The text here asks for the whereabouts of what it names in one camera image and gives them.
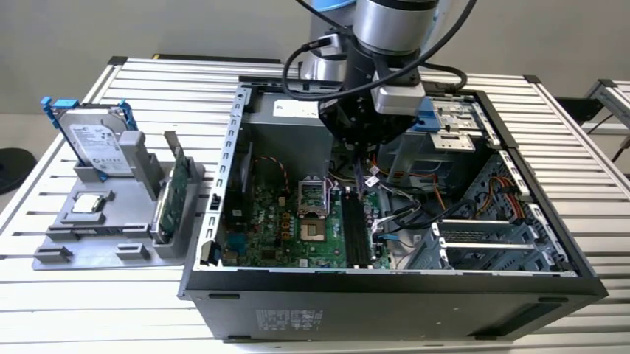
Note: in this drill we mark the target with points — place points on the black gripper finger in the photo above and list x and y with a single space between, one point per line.
355 153
365 151

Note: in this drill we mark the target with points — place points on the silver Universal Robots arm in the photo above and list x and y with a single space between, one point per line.
393 22

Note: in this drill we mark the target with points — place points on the grey power supply unit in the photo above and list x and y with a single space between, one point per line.
289 144

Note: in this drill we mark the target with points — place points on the blue plastic bay latch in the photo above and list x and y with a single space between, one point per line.
428 118

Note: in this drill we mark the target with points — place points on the silver drive cage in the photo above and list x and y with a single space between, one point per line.
449 142

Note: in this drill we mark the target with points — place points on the CPU socket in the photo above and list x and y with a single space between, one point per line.
313 230

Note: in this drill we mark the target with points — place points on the black case fan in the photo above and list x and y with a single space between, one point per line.
240 191

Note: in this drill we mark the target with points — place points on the green motherboard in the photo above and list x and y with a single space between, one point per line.
274 236

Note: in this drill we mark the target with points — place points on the silver disk bay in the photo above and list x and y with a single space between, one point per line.
481 245

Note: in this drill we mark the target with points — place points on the green graphics card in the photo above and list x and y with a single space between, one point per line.
172 206

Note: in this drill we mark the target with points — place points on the black PC case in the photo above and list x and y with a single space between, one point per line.
344 313

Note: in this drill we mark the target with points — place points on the grey parts rack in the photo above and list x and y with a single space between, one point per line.
128 206

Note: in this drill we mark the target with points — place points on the aluminium side table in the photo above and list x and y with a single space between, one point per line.
602 90

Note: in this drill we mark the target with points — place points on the hard disk in blue carrier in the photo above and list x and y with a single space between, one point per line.
93 140

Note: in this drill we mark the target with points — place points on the silver CPU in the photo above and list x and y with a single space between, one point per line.
86 203

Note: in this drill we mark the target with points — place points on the black round stand base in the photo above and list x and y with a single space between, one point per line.
14 166

